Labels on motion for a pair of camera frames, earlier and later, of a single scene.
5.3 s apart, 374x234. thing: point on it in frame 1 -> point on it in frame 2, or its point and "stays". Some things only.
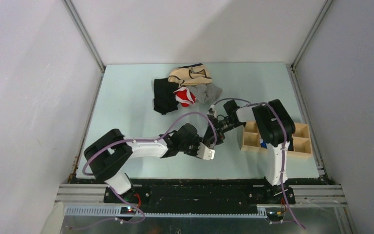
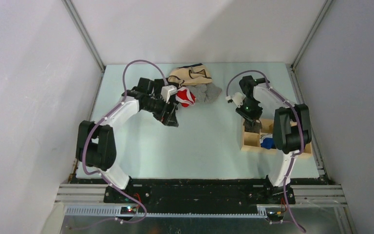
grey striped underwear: x=205 y=93 stays
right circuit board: x=273 y=216 stays
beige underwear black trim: x=191 y=75 stays
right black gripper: x=219 y=135 -> x=256 y=115
